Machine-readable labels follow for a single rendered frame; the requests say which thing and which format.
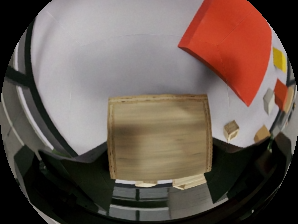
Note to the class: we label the yellow rectangular block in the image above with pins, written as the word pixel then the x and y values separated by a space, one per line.
pixel 279 59

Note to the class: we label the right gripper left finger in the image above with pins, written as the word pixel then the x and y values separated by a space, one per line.
pixel 89 172

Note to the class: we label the tan cube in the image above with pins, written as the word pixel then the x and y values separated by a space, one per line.
pixel 261 133

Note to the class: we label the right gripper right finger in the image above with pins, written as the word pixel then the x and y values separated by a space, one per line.
pixel 229 162

